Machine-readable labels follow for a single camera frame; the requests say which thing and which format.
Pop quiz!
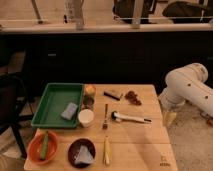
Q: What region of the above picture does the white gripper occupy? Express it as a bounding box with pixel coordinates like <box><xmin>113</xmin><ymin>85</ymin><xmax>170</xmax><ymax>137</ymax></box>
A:
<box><xmin>158</xmin><ymin>88</ymin><xmax>185</xmax><ymax>127</ymax></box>

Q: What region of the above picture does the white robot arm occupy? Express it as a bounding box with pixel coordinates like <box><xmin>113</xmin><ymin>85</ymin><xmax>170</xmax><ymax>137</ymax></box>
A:
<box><xmin>158</xmin><ymin>63</ymin><xmax>213</xmax><ymax>126</ymax></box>

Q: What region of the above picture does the grey sponge in tray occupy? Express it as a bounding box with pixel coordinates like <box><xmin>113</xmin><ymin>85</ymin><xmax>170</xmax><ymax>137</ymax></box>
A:
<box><xmin>61</xmin><ymin>103</ymin><xmax>78</xmax><ymax>120</ymax></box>

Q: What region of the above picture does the green plastic tray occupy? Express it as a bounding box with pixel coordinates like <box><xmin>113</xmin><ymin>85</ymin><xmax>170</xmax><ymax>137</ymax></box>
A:
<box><xmin>31</xmin><ymin>83</ymin><xmax>84</xmax><ymax>129</ymax></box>

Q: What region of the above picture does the brown dried food pile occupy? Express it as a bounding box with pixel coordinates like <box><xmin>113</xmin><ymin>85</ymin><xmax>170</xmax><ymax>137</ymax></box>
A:
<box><xmin>125</xmin><ymin>91</ymin><xmax>141</xmax><ymax>106</ymax></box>

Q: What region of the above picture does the black rectangular block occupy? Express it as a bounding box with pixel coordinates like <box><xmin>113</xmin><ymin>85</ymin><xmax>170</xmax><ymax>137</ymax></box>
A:
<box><xmin>104</xmin><ymin>90</ymin><xmax>122</xmax><ymax>100</ymax></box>

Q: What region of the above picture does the metal fork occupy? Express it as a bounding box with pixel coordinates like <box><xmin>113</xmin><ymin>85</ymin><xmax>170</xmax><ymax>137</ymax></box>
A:
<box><xmin>102</xmin><ymin>104</ymin><xmax>108</xmax><ymax>129</ymax></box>

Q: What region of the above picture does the small dark tin can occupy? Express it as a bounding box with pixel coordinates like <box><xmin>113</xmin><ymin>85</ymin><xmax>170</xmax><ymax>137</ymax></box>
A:
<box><xmin>83</xmin><ymin>96</ymin><xmax>94</xmax><ymax>109</ymax></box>

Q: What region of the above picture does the orange fruit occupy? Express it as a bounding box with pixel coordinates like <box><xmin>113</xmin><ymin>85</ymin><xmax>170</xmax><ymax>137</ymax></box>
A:
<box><xmin>85</xmin><ymin>85</ymin><xmax>96</xmax><ymax>97</ymax></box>

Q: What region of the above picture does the white paper cup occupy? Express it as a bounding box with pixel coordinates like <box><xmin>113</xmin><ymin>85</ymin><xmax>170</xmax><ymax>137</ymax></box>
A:
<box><xmin>78</xmin><ymin>109</ymin><xmax>94</xmax><ymax>127</ymax></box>

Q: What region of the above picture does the grey cloth in bowl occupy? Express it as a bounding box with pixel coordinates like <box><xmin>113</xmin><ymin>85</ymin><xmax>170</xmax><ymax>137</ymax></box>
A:
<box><xmin>74</xmin><ymin>145</ymin><xmax>94</xmax><ymax>164</ymax></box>

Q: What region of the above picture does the dark brown bowl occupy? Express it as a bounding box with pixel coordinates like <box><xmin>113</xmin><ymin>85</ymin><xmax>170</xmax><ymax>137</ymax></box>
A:
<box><xmin>68</xmin><ymin>138</ymin><xmax>96</xmax><ymax>168</ymax></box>

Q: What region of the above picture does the green cucumber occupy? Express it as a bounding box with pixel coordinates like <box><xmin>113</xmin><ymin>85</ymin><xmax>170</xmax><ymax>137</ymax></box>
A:
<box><xmin>40</xmin><ymin>131</ymin><xmax>49</xmax><ymax>160</ymax></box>

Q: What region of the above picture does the orange bowl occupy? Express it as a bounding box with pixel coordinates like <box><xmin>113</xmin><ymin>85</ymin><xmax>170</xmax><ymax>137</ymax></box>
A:
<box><xmin>27</xmin><ymin>131</ymin><xmax>58</xmax><ymax>165</ymax></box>

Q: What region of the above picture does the black chair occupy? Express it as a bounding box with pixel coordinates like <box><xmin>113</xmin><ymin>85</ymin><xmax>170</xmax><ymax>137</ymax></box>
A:
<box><xmin>0</xmin><ymin>74</ymin><xmax>33</xmax><ymax>158</ymax></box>

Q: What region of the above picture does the yellow handled utensil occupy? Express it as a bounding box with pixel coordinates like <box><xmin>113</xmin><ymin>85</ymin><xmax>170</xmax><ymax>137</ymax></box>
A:
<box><xmin>103</xmin><ymin>136</ymin><xmax>110</xmax><ymax>165</ymax></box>

